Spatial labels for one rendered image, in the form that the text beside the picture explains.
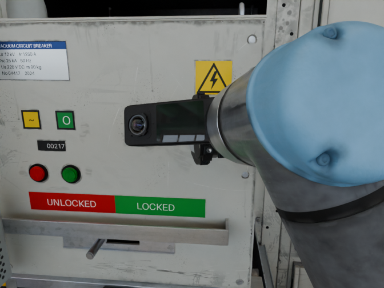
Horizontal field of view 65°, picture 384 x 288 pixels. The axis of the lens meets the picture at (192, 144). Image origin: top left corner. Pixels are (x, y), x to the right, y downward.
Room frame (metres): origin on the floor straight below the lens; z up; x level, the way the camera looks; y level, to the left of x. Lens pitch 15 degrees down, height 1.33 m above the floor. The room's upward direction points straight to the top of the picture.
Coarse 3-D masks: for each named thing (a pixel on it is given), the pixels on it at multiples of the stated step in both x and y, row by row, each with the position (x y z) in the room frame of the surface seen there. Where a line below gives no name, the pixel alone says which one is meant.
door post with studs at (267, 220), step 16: (272, 0) 0.72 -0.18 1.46; (288, 0) 0.72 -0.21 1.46; (272, 16) 0.72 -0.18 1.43; (288, 16) 0.72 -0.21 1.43; (272, 32) 0.72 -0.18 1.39; (288, 32) 0.72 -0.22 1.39; (272, 48) 0.72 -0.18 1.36; (256, 208) 0.73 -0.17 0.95; (272, 208) 0.72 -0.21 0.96; (256, 224) 0.73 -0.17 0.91; (272, 224) 0.72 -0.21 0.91; (272, 240) 0.72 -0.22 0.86; (272, 256) 0.72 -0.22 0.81; (272, 272) 0.72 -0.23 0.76
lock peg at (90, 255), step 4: (96, 240) 0.47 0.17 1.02; (100, 240) 0.47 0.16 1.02; (104, 240) 0.48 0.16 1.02; (96, 244) 0.46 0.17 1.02; (100, 244) 0.46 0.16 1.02; (104, 244) 0.48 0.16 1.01; (92, 248) 0.45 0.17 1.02; (96, 248) 0.45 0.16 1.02; (88, 252) 0.44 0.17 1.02; (92, 252) 0.44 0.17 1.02; (96, 252) 0.44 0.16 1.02; (88, 256) 0.43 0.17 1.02; (92, 256) 0.43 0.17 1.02
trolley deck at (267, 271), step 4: (260, 248) 0.70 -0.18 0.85; (264, 248) 0.70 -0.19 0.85; (264, 252) 0.69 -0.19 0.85; (264, 256) 0.67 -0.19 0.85; (264, 260) 0.65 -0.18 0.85; (268, 260) 0.65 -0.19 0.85; (264, 264) 0.64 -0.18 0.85; (268, 264) 0.63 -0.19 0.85; (264, 268) 0.62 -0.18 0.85; (268, 268) 0.62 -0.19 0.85; (268, 272) 0.61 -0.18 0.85; (268, 276) 0.59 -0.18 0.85; (272, 276) 0.59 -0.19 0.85; (268, 280) 0.58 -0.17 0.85; (272, 280) 0.58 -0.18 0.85; (268, 284) 0.57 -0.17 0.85; (272, 284) 0.57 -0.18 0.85
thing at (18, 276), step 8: (16, 280) 0.49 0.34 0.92; (24, 280) 0.49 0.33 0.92; (32, 280) 0.49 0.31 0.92; (40, 280) 0.49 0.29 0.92; (48, 280) 0.49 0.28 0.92; (56, 280) 0.49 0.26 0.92; (64, 280) 0.49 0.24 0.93; (72, 280) 0.49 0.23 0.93; (80, 280) 0.49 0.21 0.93; (88, 280) 0.49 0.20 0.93; (96, 280) 0.49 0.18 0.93; (104, 280) 0.49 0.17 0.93; (112, 280) 0.49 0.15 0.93; (256, 280) 0.49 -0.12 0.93
